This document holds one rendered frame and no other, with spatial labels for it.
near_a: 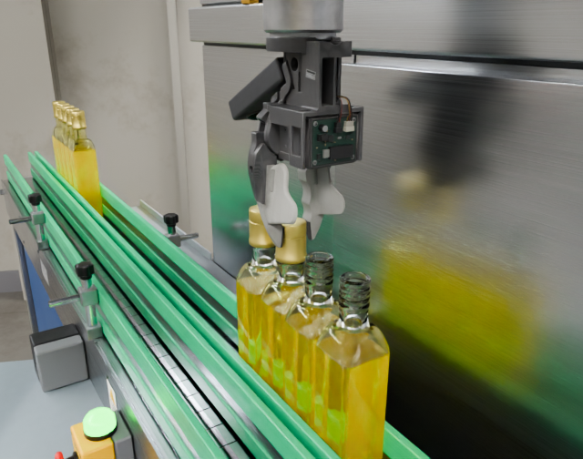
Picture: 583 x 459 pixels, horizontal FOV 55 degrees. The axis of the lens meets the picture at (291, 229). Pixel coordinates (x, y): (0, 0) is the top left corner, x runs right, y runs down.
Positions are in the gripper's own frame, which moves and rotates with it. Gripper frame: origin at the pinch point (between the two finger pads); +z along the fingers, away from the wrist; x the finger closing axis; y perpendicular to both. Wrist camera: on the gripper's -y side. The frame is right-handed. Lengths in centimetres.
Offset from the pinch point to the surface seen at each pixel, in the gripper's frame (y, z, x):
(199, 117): -223, 22, 89
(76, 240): -84, 27, -6
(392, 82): 1.9, -15.2, 11.8
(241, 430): -1.3, 25.0, -6.3
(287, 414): 5.7, 18.9, -4.3
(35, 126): -242, 23, 13
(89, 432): -19.3, 31.3, -20.5
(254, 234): -5.3, 1.9, -1.7
